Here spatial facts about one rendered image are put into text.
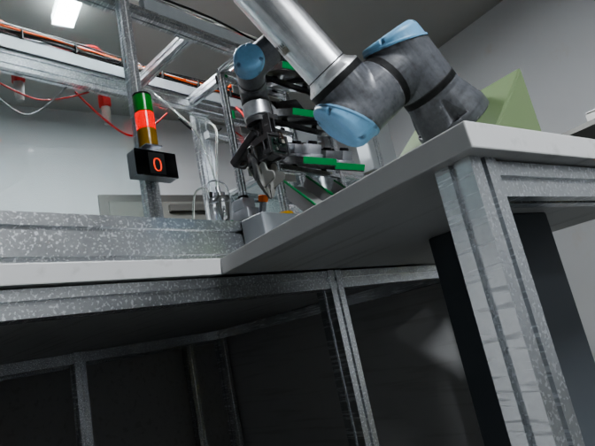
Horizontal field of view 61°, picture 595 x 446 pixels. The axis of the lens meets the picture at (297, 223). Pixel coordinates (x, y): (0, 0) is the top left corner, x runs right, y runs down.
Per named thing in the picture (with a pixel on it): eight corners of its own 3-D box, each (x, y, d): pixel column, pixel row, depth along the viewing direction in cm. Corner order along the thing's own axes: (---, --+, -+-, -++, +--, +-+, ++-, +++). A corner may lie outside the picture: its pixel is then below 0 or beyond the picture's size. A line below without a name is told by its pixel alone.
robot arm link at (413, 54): (463, 58, 96) (421, 0, 93) (417, 105, 93) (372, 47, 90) (428, 73, 107) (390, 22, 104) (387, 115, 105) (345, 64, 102)
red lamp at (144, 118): (159, 127, 136) (157, 111, 137) (142, 125, 132) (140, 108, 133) (150, 135, 139) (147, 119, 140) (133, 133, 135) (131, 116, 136)
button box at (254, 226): (332, 239, 118) (326, 214, 119) (266, 239, 103) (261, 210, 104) (310, 248, 122) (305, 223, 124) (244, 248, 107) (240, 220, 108)
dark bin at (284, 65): (314, 75, 165) (316, 51, 164) (282, 68, 157) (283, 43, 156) (266, 82, 187) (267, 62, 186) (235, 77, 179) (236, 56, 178)
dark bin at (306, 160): (336, 166, 157) (337, 142, 157) (303, 164, 149) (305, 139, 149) (283, 163, 179) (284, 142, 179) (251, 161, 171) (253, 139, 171)
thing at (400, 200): (745, 173, 101) (739, 159, 102) (472, 147, 48) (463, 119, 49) (462, 259, 155) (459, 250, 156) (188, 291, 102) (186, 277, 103)
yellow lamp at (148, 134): (162, 145, 135) (159, 128, 136) (145, 142, 131) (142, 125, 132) (152, 152, 138) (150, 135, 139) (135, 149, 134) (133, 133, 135)
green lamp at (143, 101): (157, 111, 137) (154, 95, 138) (140, 107, 133) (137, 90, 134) (147, 119, 140) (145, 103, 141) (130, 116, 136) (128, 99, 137)
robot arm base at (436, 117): (499, 88, 100) (470, 48, 98) (471, 133, 93) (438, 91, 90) (442, 116, 113) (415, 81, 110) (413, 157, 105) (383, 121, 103)
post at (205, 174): (243, 319, 262) (200, 80, 294) (229, 321, 255) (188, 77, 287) (237, 321, 265) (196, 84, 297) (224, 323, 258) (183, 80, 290)
